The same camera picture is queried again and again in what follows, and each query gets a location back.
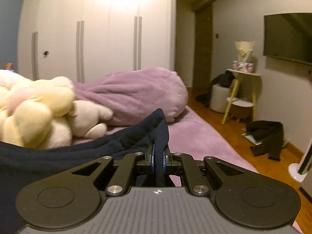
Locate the black wall television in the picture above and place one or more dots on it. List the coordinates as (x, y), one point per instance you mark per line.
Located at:
(287, 36)

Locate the white wardrobe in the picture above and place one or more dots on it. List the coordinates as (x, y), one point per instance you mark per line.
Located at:
(85, 39)

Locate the dark navy jacket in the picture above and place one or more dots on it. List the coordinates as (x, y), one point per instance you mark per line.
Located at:
(22, 166)

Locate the black bag on pouf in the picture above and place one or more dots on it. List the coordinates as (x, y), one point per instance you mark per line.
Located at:
(224, 80)

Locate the purple bed cover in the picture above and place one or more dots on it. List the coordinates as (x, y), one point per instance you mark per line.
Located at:
(188, 134)

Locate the cream yellow plush toy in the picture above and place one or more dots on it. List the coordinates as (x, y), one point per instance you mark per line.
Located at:
(33, 112)

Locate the black clothes on floor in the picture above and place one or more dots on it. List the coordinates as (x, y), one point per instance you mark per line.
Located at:
(271, 136)

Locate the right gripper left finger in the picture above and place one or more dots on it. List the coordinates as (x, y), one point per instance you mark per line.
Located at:
(71, 197)

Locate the cream flower bouquet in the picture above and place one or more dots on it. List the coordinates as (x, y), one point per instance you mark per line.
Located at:
(244, 61)

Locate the brown footed stool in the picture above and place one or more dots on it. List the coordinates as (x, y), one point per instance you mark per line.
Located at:
(241, 109)

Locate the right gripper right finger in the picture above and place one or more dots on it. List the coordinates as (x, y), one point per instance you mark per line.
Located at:
(241, 196)

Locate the yellow legged side table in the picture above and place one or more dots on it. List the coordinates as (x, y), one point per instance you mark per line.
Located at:
(239, 92)

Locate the white fan base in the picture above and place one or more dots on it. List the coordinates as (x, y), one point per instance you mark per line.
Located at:
(298, 171)

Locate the white plush bear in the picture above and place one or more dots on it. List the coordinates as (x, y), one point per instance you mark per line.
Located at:
(87, 119)

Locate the white round pouf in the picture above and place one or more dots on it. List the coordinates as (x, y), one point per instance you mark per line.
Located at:
(218, 100)

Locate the dark wooden door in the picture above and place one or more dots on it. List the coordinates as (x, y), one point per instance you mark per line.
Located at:
(203, 48)

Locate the purple rolled blanket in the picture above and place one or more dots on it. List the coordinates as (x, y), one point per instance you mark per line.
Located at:
(132, 96)

